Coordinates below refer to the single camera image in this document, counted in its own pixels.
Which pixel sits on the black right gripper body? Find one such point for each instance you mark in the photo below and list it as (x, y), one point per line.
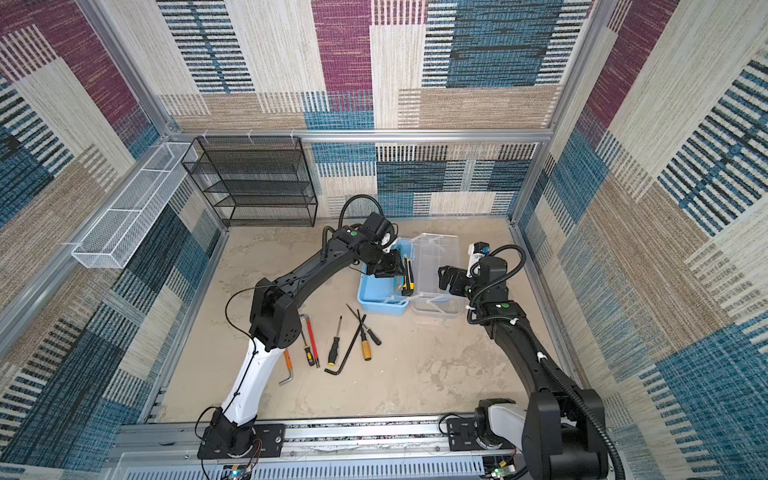
(462, 285)

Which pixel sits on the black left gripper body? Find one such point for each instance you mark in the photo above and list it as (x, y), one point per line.
(385, 265)

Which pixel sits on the teal utility knife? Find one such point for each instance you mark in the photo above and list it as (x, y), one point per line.
(398, 283)

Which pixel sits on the light blue plastic toolbox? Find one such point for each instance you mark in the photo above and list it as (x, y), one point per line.
(428, 252)

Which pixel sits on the black yellow utility knife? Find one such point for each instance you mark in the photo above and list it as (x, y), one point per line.
(409, 281)

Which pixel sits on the wooden handled screwdriver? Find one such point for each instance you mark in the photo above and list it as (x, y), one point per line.
(365, 346)

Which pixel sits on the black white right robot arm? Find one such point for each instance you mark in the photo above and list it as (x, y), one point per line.
(562, 433)

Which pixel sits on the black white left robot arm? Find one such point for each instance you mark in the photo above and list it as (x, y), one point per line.
(363, 235)

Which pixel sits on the black hex key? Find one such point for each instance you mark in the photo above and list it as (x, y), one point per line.
(339, 369)

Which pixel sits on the black yellow phillips screwdriver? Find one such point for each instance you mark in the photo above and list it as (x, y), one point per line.
(334, 349)

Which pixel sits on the orange hex key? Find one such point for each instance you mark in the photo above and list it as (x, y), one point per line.
(289, 368)

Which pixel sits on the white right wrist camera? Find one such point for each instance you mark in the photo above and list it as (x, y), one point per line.
(476, 251)

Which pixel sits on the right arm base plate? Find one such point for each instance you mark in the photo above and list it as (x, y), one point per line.
(464, 434)

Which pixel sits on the black wire mesh shelf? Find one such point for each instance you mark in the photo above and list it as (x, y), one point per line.
(254, 181)

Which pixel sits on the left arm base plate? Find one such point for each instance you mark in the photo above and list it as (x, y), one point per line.
(223, 440)

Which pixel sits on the white wire mesh basket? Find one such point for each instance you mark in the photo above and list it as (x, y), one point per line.
(117, 234)

